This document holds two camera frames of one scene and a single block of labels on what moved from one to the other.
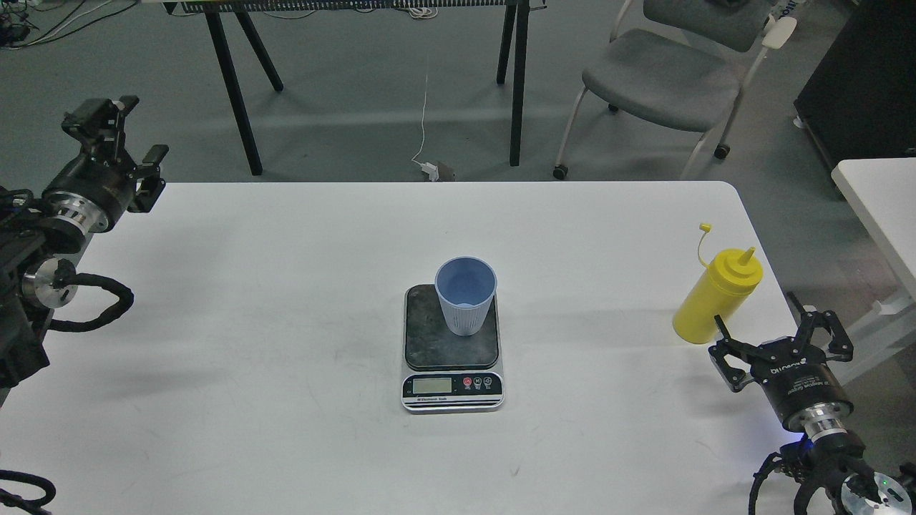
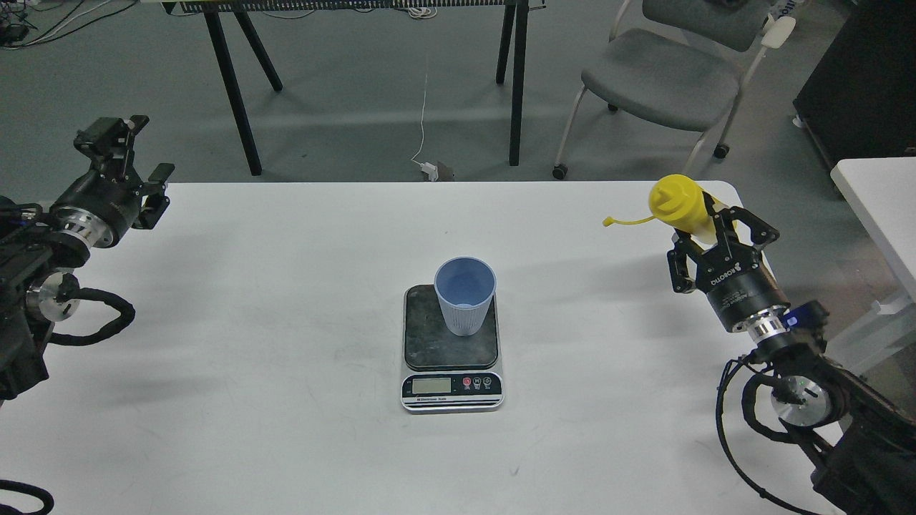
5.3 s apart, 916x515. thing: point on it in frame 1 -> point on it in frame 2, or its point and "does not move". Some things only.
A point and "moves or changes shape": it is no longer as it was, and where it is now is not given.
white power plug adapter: [431, 169] does not move
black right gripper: [801, 386] -> [736, 282]
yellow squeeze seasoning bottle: [731, 275] moves or changes shape
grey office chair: [680, 65] does not move
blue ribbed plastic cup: [466, 286] does not move
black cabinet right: [859, 100] does not move
